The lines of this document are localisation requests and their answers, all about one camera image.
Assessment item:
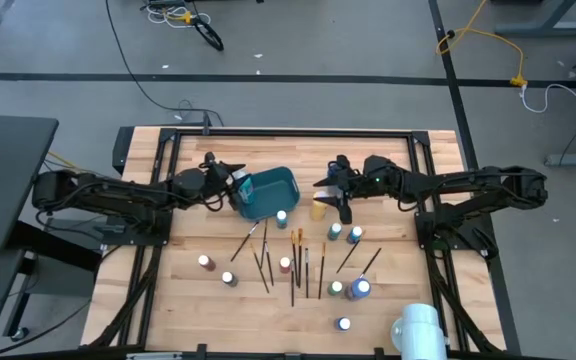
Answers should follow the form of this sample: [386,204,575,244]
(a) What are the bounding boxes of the black paintbrush orange tip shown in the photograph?
[335,240,362,275]
[317,242,328,301]

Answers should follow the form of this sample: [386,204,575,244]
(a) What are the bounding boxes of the coiled black cable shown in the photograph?
[190,12,226,53]

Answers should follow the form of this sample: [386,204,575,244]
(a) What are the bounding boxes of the yellow extension cord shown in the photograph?
[435,0,529,89]

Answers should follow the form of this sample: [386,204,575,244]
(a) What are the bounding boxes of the grey desk foot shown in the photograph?
[543,151,576,168]
[492,0,576,39]

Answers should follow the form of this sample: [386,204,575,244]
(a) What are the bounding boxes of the white cylinder mount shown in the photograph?
[390,302,449,360]

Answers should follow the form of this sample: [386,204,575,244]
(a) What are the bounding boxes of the black desk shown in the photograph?
[0,112,60,254]

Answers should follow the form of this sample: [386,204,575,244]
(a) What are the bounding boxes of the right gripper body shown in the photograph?
[340,159,370,202]

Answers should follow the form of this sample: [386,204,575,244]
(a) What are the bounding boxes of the long black cable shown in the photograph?
[104,0,226,128]

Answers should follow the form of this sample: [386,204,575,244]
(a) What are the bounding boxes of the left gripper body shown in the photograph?
[202,162,234,211]

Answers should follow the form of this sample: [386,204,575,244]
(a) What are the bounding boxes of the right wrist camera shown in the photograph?
[327,154,353,174]

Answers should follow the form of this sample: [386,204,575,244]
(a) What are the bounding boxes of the thin brown paintbrush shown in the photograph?
[259,217,269,270]

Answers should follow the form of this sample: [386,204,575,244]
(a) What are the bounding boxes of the yellow plug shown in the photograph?
[167,10,193,26]

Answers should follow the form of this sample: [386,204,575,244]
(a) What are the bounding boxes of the yellow wire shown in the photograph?
[47,151,100,184]

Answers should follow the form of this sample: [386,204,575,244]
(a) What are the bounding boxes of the large violet-blue paint bottle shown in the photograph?
[343,277,372,302]

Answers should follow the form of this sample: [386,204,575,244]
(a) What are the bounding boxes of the black desk leg frame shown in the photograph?
[0,219,103,359]

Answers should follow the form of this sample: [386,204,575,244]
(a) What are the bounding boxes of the large teal paint bottle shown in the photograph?
[232,169,256,206]

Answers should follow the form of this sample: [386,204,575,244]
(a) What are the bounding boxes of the white cable bundle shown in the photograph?
[145,2,213,29]

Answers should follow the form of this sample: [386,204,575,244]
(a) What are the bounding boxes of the teal plastic bin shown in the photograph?
[231,166,302,223]

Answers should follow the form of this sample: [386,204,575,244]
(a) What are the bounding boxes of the large yellow paint bottle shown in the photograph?
[309,189,330,223]

